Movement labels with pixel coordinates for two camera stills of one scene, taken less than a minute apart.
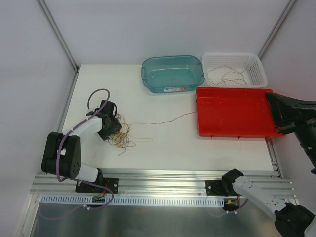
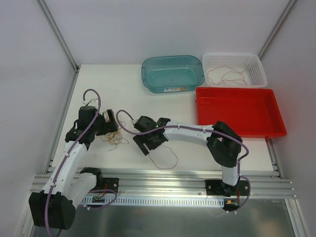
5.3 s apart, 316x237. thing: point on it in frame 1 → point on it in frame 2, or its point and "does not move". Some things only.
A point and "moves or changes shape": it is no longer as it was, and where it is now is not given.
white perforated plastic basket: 236,70 does not move
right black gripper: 292,126 → 147,142
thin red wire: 167,122 → 169,168
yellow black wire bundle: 121,138 moves or changes shape
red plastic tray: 234,112 does not move
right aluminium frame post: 275,29 does not move
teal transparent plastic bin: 172,74 does not move
